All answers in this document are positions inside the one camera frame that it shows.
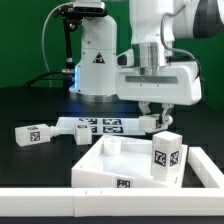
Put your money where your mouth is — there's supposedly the white square tabletop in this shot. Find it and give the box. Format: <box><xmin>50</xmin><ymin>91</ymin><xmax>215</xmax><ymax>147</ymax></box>
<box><xmin>71</xmin><ymin>136</ymin><xmax>187</xmax><ymax>188</ymax></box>

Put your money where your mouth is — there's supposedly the white fence bar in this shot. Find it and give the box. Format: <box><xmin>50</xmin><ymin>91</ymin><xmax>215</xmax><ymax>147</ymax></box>
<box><xmin>0</xmin><ymin>188</ymin><xmax>224</xmax><ymax>217</ymax></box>
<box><xmin>188</xmin><ymin>147</ymin><xmax>224</xmax><ymax>189</ymax></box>

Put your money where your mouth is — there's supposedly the grey cable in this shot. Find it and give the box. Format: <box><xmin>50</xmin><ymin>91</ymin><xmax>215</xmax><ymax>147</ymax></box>
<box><xmin>41</xmin><ymin>2</ymin><xmax>70</xmax><ymax>73</ymax></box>

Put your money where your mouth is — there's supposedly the white front fence bar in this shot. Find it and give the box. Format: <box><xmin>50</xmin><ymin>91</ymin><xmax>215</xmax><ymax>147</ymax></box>
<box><xmin>0</xmin><ymin>188</ymin><xmax>224</xmax><ymax>217</ymax></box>

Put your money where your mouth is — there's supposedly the white right fence bar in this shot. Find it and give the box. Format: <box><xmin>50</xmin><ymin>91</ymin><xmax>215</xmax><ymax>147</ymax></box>
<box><xmin>188</xmin><ymin>147</ymin><xmax>224</xmax><ymax>189</ymax></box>

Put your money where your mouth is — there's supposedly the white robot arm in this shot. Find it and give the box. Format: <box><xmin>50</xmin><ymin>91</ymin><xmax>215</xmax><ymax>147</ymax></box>
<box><xmin>70</xmin><ymin>0</ymin><xmax>224</xmax><ymax>133</ymax></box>

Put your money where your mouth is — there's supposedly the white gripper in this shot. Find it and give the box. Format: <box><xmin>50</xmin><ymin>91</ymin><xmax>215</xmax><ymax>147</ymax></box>
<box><xmin>116</xmin><ymin>63</ymin><xmax>202</xmax><ymax>127</ymax></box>

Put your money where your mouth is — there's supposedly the white marker sheet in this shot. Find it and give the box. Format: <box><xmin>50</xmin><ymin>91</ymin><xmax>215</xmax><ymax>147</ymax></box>
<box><xmin>56</xmin><ymin>117</ymin><xmax>144</xmax><ymax>136</ymax></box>

